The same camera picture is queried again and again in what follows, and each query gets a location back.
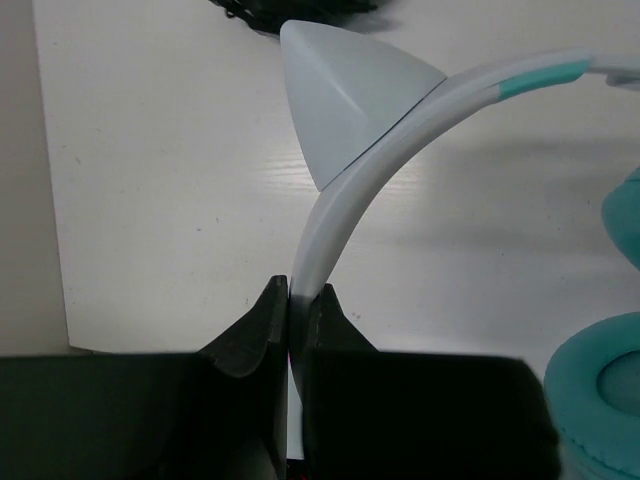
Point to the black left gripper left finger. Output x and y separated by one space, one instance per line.
216 413

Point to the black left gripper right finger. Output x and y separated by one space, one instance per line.
371 414

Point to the teal cat-ear headphones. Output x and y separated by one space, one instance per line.
361 110

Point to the black headphones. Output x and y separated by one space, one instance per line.
268 16

